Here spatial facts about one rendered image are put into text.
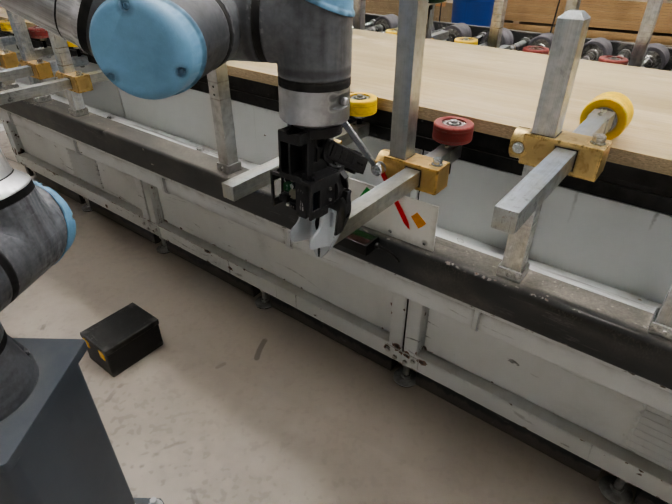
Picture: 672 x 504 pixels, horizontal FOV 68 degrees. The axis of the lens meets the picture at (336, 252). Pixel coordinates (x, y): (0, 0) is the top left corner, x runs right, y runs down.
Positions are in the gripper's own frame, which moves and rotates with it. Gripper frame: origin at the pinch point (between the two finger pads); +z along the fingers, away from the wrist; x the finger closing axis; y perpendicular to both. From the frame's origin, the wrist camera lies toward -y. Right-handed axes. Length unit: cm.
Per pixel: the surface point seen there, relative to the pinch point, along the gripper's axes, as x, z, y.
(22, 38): -152, -10, -27
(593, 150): 28.4, -15.1, -26.2
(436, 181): 4.7, -3.4, -26.5
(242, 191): -23.6, -0.3, -5.3
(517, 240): 20.8, 3.4, -27.6
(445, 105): -8, -9, -52
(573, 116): 17, -10, -62
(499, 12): -31, -21, -135
